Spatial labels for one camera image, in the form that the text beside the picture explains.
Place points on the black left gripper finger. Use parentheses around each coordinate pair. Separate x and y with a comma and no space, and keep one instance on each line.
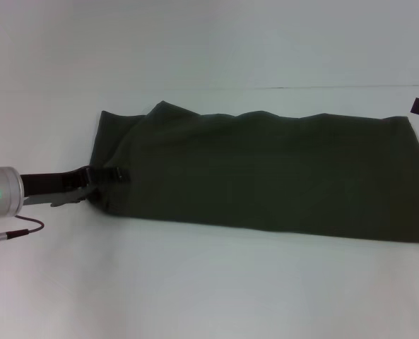
(108,174)
(71,197)

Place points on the dark green FREE t-shirt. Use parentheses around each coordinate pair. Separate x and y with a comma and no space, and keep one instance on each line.
(265,169)

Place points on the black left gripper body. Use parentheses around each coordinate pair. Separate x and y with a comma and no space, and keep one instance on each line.
(50,183)

